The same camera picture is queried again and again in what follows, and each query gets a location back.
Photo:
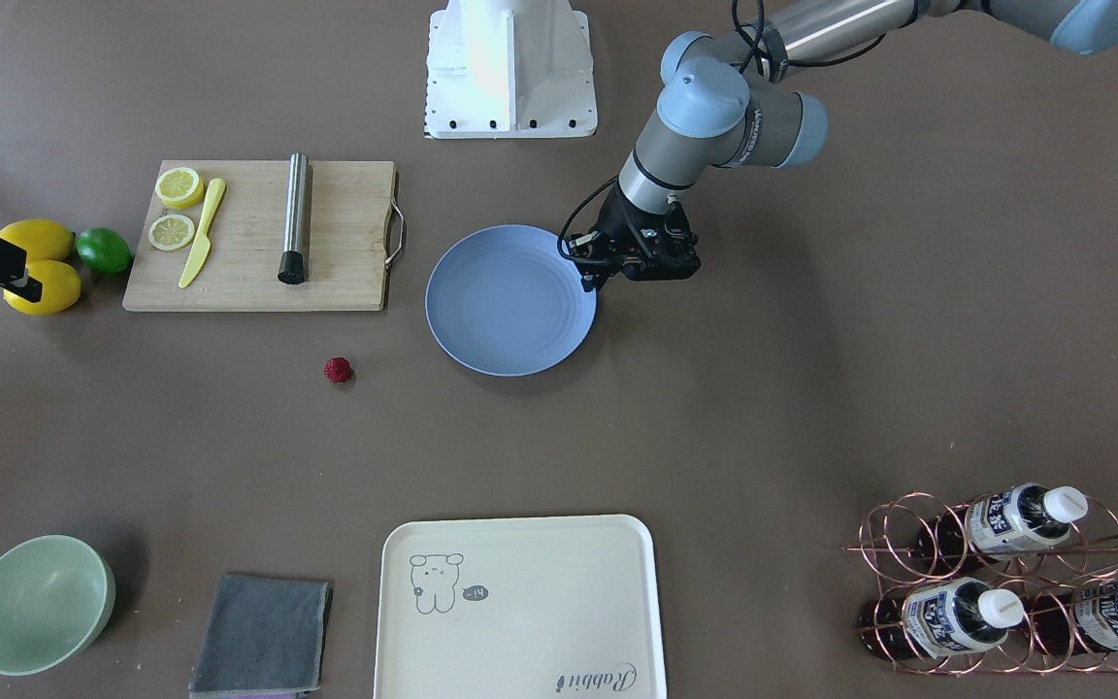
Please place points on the lemon upper whole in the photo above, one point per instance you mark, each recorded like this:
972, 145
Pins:
42, 239

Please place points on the lemon half lower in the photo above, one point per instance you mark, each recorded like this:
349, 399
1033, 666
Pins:
171, 232

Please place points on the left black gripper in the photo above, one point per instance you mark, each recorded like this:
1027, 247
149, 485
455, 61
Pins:
620, 225

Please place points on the steel muddler black tip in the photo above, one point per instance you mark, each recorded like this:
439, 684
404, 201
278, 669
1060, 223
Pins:
293, 268

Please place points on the green lime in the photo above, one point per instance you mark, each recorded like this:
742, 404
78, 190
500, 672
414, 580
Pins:
102, 250

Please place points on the tea bottle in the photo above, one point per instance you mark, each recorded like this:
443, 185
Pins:
1025, 518
963, 616
1077, 623

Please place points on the copper wire bottle rack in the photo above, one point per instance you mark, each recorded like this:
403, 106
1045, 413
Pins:
897, 541

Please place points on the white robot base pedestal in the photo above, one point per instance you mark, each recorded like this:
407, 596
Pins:
509, 70

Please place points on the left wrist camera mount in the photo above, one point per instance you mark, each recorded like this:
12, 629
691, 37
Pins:
662, 246

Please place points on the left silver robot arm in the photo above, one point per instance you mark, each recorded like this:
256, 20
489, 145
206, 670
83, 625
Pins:
733, 100

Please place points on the tea bottle front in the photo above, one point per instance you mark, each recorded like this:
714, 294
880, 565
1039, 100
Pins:
963, 616

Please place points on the yellow plastic knife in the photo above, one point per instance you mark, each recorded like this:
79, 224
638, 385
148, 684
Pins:
201, 245

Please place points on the lemon whole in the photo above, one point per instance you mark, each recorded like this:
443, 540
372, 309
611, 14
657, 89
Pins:
62, 287
42, 239

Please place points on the lemon lower whole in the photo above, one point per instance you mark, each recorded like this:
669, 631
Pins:
62, 287

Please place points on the lemon slice upper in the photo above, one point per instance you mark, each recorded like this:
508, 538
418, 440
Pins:
179, 188

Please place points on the tea bottle back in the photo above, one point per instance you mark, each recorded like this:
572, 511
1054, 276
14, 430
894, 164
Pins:
1025, 518
1077, 623

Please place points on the blue plate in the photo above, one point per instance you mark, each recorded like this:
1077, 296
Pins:
503, 302

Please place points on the green bowl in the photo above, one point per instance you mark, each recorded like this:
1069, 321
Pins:
56, 596

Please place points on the grey folded cloth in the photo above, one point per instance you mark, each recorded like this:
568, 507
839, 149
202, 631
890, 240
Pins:
264, 639

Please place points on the cream rabbit tray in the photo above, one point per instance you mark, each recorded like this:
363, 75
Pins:
524, 607

